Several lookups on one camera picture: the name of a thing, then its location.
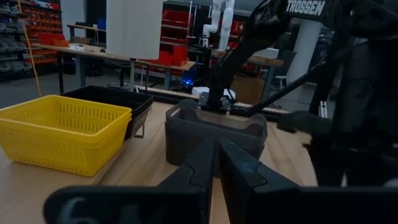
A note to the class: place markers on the long wooden work table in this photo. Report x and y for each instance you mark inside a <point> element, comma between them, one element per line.
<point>93,53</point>

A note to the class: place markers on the white round pillar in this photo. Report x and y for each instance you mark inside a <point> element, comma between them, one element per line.
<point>304,53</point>

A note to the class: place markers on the silver aluminium extrusion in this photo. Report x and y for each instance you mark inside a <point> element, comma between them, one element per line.
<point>323,109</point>

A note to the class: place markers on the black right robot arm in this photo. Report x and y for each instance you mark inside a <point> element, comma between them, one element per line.
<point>304,7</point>

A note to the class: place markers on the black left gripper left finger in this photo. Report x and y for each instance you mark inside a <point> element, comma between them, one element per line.
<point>140,205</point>

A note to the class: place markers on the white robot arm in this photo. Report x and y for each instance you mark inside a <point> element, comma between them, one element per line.
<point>225,25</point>

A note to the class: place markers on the red bins stack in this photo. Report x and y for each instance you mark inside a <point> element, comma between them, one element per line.
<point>177,56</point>

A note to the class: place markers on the red parts bin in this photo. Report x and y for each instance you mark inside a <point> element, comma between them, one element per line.
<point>49,39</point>

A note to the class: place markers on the black rig frame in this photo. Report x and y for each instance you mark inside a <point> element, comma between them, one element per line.
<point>286,90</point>

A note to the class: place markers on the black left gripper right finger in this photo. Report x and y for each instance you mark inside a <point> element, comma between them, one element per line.
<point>295,205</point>

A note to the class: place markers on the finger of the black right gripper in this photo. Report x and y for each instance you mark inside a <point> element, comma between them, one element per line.
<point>304,123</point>
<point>348,161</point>

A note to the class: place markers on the wooden workbench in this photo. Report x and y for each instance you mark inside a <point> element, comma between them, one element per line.
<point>264,60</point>

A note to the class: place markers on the storage rack with bins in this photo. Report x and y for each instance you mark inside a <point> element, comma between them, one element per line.
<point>18,40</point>

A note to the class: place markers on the translucent grey plastic basket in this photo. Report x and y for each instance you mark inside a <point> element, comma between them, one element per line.
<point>180,149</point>
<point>177,115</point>

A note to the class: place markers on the yellow slotted plastic basket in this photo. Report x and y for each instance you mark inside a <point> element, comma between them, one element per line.
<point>77,115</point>
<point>62,155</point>

